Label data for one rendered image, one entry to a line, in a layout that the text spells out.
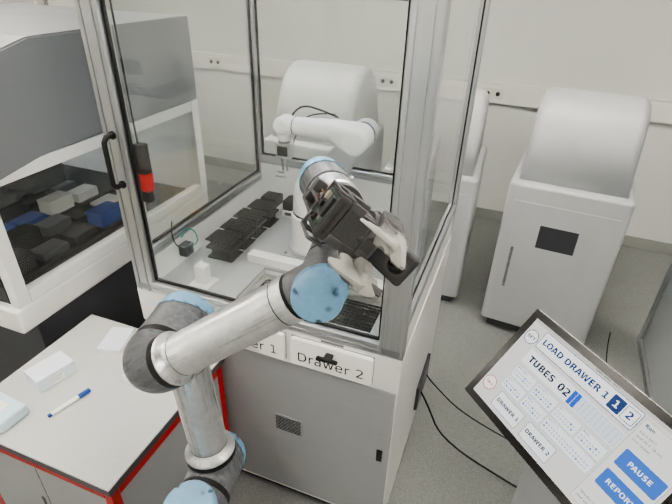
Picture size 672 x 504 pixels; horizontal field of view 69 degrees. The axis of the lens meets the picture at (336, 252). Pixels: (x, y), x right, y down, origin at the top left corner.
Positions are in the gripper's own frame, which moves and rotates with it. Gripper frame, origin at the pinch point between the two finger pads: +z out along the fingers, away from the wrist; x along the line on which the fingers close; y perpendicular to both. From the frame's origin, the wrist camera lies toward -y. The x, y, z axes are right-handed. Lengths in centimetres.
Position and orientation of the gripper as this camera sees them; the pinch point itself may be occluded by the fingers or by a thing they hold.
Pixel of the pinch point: (390, 280)
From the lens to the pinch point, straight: 52.1
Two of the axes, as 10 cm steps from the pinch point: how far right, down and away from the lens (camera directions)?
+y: -7.6, -5.1, -4.1
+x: 6.2, -7.5, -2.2
